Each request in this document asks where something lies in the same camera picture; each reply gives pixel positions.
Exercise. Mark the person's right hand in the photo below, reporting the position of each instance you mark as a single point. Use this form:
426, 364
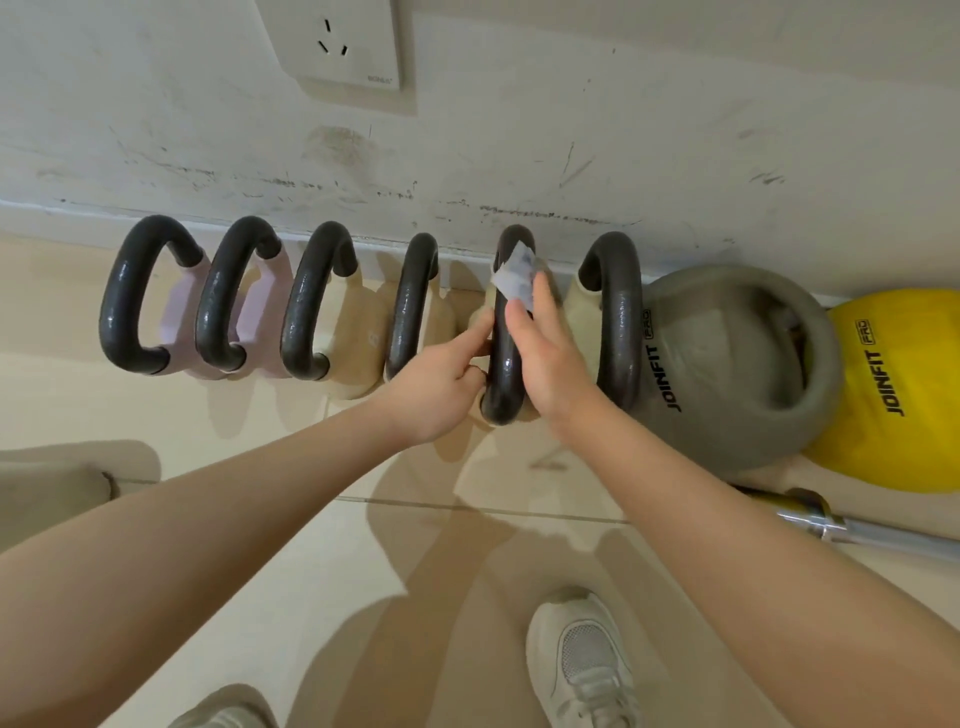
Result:
555, 367

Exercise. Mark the person's left hand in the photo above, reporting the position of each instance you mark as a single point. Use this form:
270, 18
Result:
431, 390

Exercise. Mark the person's left thumb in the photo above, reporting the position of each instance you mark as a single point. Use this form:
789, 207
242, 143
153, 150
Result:
477, 381

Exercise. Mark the person's right thumb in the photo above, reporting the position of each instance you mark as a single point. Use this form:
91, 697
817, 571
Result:
517, 326

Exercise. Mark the white wet wipe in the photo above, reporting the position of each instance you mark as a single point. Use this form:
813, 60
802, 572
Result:
517, 274

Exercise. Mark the person's right forearm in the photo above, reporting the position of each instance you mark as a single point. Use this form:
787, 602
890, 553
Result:
750, 570

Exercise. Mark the person's left forearm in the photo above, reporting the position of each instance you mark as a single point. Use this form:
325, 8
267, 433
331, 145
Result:
187, 555

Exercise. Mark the large grey soft kettlebell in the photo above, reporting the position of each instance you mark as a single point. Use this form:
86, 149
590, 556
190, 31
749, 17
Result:
720, 375

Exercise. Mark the person's white right shoe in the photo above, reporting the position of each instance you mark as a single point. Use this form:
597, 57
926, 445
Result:
581, 660

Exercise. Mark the person's white shoe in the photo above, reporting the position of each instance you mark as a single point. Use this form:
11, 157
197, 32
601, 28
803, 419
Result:
225, 712
581, 660

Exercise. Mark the yellow soft kettlebell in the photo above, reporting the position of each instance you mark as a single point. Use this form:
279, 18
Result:
900, 390

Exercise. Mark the chrome barbell bar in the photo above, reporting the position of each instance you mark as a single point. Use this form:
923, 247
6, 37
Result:
862, 529

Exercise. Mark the person's white left shoe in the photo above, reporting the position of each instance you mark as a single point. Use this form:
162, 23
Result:
225, 712

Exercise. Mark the beige block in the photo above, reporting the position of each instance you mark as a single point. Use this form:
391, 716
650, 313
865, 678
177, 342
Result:
49, 502

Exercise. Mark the white wall socket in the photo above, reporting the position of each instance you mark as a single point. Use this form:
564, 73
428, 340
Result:
330, 37

